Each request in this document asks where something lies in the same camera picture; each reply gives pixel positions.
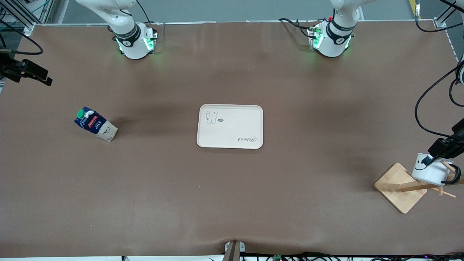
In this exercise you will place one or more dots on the cream plastic tray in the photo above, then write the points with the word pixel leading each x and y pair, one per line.
pixel 230 127

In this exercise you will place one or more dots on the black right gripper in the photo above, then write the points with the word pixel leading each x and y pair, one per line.
pixel 10 67

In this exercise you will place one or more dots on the blue milk carton green cap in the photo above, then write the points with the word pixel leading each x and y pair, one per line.
pixel 95 124

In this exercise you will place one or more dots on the wooden cup stand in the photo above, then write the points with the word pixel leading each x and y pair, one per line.
pixel 398 188

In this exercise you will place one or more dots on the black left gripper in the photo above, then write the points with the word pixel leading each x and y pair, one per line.
pixel 457 136

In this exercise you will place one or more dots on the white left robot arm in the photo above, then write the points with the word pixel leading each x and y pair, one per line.
pixel 333 41

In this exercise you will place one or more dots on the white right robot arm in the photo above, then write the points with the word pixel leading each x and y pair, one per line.
pixel 127 40

